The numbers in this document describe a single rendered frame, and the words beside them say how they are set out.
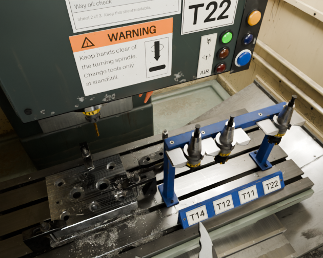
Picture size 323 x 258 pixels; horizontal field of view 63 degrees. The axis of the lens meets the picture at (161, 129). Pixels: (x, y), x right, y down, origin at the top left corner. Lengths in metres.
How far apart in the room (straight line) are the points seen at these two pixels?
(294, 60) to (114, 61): 1.17
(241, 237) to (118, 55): 0.97
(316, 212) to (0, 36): 1.29
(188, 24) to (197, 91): 1.59
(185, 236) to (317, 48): 0.97
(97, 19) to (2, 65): 0.14
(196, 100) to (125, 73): 1.53
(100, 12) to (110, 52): 0.06
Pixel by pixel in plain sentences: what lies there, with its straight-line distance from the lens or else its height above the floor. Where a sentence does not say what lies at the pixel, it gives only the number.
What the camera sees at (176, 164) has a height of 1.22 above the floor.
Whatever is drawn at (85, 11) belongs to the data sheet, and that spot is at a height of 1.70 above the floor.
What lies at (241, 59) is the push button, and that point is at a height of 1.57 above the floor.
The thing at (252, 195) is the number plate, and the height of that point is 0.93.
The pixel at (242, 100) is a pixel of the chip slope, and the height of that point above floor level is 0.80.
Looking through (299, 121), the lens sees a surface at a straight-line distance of 1.00.
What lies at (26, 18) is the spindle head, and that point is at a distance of 0.39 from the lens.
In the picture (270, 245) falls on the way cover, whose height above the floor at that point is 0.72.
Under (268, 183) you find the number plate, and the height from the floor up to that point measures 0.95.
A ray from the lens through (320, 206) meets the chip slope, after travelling 1.39.
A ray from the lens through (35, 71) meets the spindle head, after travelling 0.43.
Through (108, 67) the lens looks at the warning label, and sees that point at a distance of 0.44.
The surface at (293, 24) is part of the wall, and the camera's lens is 1.47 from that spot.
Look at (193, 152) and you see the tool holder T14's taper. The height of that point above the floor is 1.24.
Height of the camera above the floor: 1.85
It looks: 47 degrees down
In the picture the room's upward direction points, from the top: straight up
